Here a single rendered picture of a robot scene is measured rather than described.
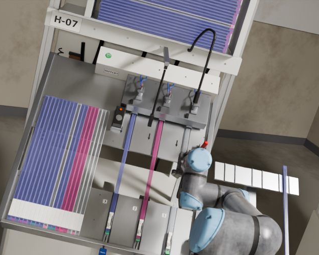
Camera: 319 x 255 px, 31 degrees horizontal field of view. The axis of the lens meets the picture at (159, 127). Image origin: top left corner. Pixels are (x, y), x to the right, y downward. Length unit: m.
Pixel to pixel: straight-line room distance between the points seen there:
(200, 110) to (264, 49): 3.43
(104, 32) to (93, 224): 0.74
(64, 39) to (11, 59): 2.34
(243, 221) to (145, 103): 0.88
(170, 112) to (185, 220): 0.42
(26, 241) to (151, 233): 0.60
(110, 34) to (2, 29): 2.49
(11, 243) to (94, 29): 0.93
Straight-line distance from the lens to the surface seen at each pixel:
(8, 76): 4.79
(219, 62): 2.27
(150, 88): 2.23
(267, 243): 1.46
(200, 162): 1.80
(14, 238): 2.43
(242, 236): 1.43
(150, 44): 2.25
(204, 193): 1.81
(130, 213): 2.08
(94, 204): 2.07
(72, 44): 2.43
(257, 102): 5.79
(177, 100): 2.22
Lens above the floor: 1.78
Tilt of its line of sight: 19 degrees down
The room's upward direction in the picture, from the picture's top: 16 degrees clockwise
